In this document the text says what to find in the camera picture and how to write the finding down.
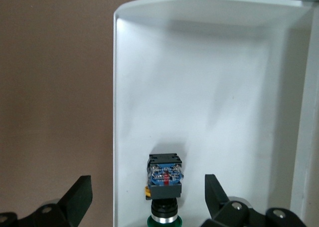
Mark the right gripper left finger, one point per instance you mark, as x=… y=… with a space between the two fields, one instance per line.
x=77 y=199

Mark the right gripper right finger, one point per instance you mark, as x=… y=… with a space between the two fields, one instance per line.
x=215 y=197

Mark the green push button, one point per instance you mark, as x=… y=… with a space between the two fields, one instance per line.
x=165 y=182

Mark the white plastic tray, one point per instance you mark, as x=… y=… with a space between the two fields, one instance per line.
x=189 y=87

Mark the white drawer cabinet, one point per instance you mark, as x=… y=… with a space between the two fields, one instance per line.
x=314 y=87

